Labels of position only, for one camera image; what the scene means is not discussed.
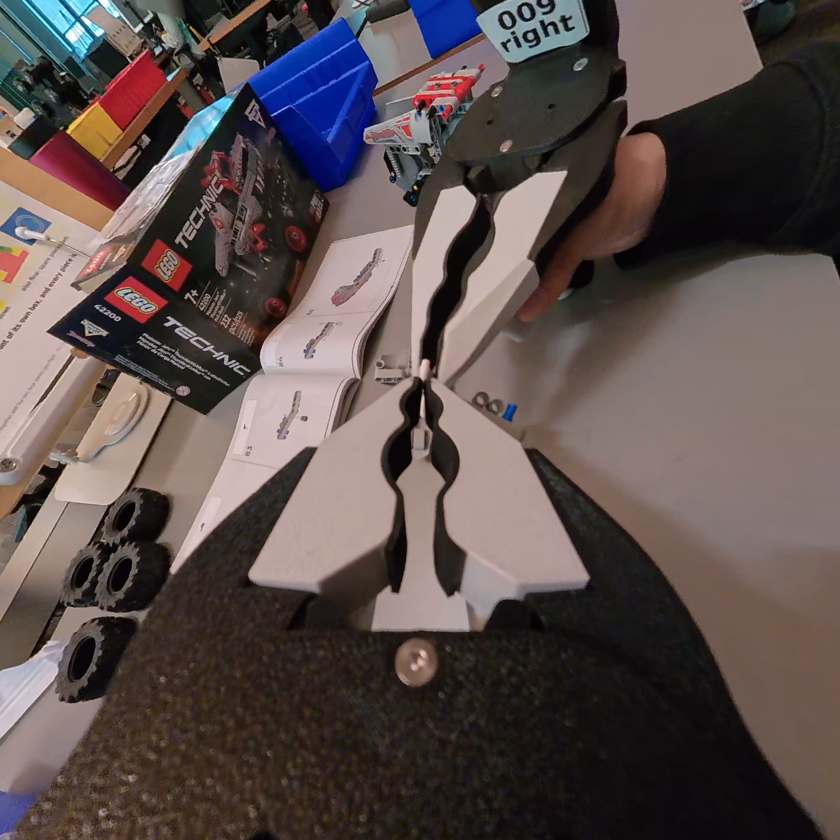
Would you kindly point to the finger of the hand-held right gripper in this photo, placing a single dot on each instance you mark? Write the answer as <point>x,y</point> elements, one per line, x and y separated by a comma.
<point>518,223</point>
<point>439,262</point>

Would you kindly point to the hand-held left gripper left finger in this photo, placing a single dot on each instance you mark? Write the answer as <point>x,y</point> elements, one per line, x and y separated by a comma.
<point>321,518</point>

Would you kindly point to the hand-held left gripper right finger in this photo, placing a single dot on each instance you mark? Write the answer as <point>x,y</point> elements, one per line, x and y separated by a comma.
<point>518,525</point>

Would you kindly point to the small white toy connector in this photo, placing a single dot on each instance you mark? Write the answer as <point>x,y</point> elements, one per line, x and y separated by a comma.
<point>422,436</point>

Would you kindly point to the person's right forearm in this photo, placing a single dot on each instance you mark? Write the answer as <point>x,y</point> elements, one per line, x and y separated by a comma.
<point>741,151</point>

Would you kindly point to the person's right hand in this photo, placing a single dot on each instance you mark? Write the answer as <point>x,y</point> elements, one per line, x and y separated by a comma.
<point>617,210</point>

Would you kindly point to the open instruction booklet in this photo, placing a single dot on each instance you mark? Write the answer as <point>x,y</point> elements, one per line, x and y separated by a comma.
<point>341,295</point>

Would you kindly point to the blue toy pin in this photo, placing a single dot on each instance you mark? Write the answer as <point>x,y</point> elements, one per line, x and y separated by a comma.
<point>510,413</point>

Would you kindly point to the small grey toy connector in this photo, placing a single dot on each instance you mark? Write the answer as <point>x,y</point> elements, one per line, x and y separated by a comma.
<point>394,369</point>

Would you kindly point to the red grey toy truck model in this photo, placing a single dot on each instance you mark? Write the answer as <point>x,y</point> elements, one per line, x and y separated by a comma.
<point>420,124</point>

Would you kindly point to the grey toy rings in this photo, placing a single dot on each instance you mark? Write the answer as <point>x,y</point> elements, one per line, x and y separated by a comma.
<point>487,400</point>

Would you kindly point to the blue plastic bin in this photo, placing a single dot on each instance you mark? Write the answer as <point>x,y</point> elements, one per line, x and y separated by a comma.
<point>439,26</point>
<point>315,105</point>

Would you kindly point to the black toy tyre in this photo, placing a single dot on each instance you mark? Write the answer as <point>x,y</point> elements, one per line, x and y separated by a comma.
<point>82,574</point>
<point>98,663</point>
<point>134,517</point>
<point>141,577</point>

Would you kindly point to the white board stand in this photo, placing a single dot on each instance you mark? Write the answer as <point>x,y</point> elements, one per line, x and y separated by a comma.
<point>124,472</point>

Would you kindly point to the black toy set box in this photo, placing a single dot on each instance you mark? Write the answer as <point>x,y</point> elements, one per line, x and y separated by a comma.
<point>197,262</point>

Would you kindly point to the white instruction poster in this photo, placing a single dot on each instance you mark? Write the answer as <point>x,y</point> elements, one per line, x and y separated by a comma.
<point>39,315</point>

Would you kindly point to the red storage block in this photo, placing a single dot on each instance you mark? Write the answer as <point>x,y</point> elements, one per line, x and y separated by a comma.
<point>134,82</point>

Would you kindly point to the yellow storage block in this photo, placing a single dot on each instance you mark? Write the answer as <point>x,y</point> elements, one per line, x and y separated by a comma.
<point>95,128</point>

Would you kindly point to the maroon storage block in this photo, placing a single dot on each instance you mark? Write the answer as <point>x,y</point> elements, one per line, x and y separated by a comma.
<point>72,170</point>

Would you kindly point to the wooden display board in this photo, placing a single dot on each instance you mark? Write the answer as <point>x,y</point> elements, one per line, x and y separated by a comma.
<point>65,190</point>

